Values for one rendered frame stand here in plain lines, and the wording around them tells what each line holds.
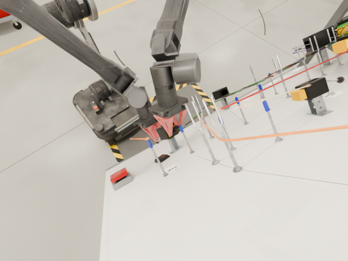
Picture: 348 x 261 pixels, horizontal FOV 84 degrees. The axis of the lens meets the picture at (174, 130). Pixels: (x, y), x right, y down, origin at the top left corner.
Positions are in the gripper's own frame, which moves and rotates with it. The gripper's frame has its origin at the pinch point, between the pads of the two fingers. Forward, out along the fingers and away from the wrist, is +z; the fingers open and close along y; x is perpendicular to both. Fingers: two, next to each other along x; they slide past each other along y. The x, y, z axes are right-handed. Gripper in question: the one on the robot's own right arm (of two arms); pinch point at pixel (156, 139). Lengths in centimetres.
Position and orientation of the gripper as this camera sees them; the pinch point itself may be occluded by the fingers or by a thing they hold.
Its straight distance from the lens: 72.5
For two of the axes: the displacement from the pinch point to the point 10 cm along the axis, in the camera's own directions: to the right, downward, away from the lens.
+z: 3.3, 8.9, 3.0
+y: 7.6, -4.4, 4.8
